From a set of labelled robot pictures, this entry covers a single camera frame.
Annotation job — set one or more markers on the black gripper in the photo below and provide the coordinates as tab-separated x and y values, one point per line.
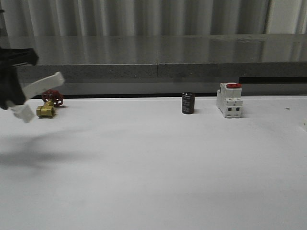
10	89

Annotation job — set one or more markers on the white half pipe clamp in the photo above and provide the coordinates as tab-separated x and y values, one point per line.
23	111

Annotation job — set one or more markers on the brass valve red handwheel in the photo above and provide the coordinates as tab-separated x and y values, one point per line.
52	99

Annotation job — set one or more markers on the black cylindrical capacitor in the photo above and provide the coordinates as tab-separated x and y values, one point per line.
188	102

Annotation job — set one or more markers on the grey stone counter ledge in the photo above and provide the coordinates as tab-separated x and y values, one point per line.
251	58

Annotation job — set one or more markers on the white circuit breaker red switch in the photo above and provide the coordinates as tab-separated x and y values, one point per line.
229	99

